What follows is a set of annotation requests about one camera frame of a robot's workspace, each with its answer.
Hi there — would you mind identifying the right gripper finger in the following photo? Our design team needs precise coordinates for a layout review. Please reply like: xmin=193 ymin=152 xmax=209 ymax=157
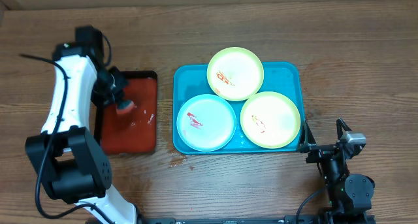
xmin=336 ymin=118 xmax=352 ymax=141
xmin=297 ymin=120 xmax=316 ymax=149

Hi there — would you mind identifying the green plate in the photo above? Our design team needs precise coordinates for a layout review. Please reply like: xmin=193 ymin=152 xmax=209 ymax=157
xmin=240 ymin=91 xmax=301 ymax=150
xmin=206 ymin=47 xmax=264 ymax=101

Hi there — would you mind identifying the green plate top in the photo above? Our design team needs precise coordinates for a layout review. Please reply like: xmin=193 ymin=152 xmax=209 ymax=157
xmin=206 ymin=47 xmax=264 ymax=101

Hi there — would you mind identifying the light blue plate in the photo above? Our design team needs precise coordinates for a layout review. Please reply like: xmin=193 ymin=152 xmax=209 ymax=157
xmin=176 ymin=94 xmax=236 ymax=152

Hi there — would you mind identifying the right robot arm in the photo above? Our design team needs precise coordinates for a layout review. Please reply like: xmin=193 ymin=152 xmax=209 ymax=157
xmin=290 ymin=118 xmax=376 ymax=223

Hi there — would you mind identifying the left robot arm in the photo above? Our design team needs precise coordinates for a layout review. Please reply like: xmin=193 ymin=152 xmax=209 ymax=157
xmin=25 ymin=25 xmax=140 ymax=223

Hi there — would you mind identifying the black tray with red liquid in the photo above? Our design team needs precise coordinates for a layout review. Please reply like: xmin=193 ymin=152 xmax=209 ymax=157
xmin=94 ymin=71 xmax=157 ymax=155

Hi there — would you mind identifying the teal plastic tray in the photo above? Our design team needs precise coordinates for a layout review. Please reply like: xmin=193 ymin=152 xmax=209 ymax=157
xmin=172 ymin=61 xmax=305 ymax=155

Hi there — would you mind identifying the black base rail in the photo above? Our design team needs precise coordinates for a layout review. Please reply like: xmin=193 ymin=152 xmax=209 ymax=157
xmin=138 ymin=215 xmax=376 ymax=224

